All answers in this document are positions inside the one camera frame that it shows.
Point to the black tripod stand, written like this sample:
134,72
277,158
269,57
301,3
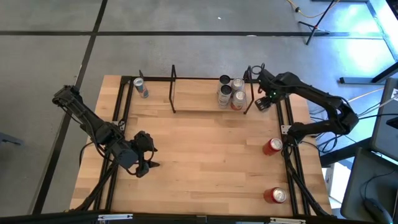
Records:
314,28

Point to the black framed desk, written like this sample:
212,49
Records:
385,18

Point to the pink white Spindrift can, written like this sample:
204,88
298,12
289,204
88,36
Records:
238,101

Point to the blue silver Red Bull can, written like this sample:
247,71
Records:
142,90

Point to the grey desk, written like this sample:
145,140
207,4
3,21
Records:
357,186

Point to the black frame wooden shelf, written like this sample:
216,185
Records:
192,96

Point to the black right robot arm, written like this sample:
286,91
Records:
323,96

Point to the black aluminium table frame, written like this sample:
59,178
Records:
155,78

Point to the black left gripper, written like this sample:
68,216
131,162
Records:
142,141

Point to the black computer mouse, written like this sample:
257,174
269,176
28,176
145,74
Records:
377,211

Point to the red soda can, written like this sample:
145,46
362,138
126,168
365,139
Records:
270,147
273,196

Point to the grey flat panel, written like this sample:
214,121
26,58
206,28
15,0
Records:
384,124

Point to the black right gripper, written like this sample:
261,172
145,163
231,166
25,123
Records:
264,103

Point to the silver topped beverage can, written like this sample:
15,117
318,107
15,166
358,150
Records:
237,83

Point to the grey chair leg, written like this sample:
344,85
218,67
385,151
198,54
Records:
11,139

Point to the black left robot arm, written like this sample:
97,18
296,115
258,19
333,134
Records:
93,124

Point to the black rig crossbeam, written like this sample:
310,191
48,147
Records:
46,219

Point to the silver metal bracket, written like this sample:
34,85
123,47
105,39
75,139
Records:
287,221
115,217

